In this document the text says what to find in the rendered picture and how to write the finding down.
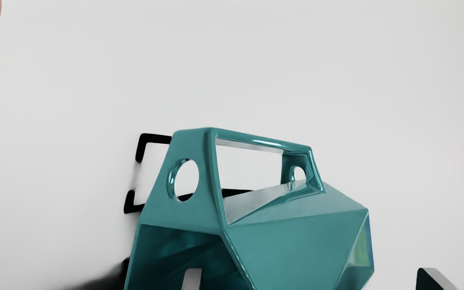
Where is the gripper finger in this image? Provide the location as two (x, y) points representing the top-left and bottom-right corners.
(416, 267), (460, 290)

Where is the teal faceted mug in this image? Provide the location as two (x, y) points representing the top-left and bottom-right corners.
(124, 127), (375, 290)

